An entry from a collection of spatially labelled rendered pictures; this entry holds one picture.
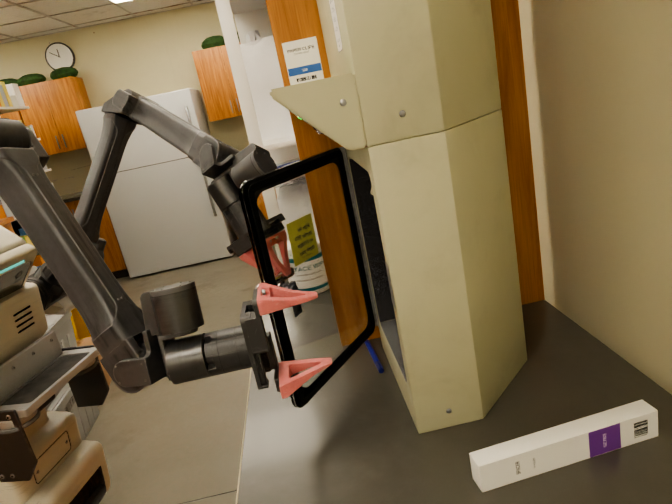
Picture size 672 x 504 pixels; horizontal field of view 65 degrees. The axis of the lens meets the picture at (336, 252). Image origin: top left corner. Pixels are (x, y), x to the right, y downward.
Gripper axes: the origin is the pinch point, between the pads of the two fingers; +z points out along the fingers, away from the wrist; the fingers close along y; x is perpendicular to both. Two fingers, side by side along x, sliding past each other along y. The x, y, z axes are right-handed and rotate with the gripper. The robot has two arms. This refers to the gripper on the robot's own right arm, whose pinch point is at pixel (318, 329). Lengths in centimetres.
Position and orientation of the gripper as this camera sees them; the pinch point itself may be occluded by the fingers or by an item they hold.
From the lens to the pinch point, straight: 70.4
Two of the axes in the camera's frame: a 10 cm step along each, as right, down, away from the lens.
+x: -1.0, -2.7, 9.6
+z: 9.8, -2.1, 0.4
